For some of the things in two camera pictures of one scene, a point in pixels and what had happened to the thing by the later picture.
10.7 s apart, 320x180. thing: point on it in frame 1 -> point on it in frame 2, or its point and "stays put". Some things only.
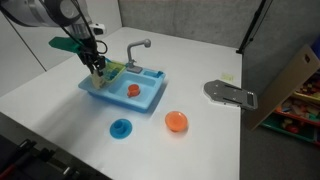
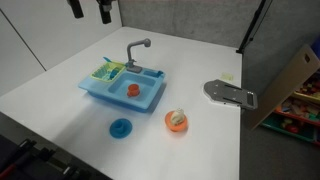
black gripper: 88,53 -> 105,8
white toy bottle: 97,79 -> 177,116
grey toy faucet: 131,67 stays put
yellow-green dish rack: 112,70 stays put
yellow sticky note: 227,76 stays put
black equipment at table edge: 27,161 stays put
